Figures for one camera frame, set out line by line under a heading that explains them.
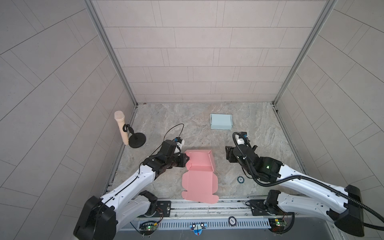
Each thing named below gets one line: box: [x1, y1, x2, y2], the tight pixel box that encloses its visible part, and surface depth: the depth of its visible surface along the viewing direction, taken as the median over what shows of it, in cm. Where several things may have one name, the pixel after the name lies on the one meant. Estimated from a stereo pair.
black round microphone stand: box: [122, 123, 147, 149], surface depth 94 cm
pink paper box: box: [181, 149, 219, 204], surface depth 75 cm
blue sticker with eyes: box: [190, 223, 207, 236], surface depth 66 cm
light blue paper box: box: [210, 113, 233, 130], surface depth 104 cm
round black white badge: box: [228, 216, 237, 227], surface depth 69 cm
